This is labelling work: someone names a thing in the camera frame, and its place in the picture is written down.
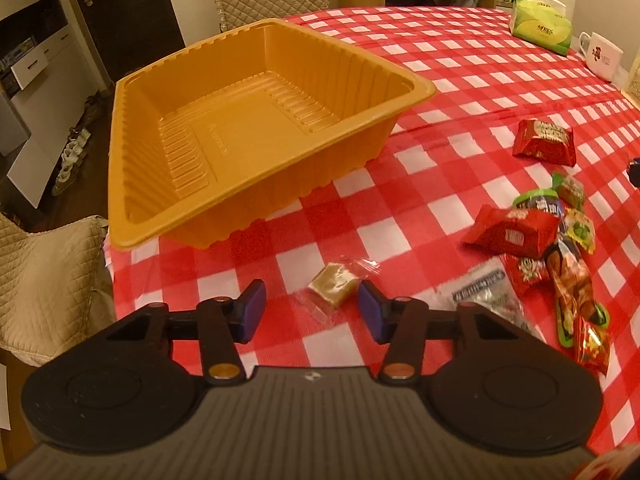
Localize small green snack pack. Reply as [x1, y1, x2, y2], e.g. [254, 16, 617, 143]
[552, 172, 586, 211]

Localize yellow green candy pack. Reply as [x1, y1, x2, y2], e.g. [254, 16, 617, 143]
[564, 208, 596, 255]

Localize clear beige candy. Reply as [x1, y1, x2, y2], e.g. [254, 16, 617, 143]
[293, 256, 380, 325]

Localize silver clear snack packet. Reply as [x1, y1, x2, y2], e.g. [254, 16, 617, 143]
[435, 257, 544, 340]

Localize dark blue green snack pack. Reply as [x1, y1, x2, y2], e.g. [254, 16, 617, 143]
[512, 188, 564, 218]

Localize red pillow snack pack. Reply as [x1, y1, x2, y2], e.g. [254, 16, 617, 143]
[462, 205, 561, 259]

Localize long orange green snack pack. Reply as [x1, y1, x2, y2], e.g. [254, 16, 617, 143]
[544, 235, 611, 349]

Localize red cartoon face snack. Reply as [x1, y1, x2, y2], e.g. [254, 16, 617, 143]
[500, 254, 550, 296]

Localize shiny red orange snack pack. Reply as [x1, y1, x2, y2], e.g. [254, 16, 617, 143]
[574, 315, 611, 375]

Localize sunflower seed bag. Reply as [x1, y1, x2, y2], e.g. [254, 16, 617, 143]
[622, 51, 640, 110]

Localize white mug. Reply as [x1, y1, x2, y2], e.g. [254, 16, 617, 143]
[578, 32, 624, 82]

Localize red white checkered tablecloth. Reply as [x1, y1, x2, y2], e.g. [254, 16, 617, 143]
[107, 8, 639, 452]

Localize beige quilted chair left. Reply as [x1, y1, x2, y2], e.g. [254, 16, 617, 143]
[0, 216, 116, 366]

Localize green tissue pack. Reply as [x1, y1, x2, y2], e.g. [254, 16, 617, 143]
[509, 0, 573, 56]

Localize orange plastic tray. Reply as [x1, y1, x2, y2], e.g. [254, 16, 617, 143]
[108, 20, 436, 250]

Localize shoes on floor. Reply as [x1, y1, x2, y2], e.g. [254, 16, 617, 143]
[51, 128, 91, 196]

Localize white cabinet with drawer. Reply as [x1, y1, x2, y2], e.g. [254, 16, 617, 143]
[1, 0, 98, 209]

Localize dark entrance door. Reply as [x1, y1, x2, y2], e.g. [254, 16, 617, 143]
[78, 0, 184, 81]

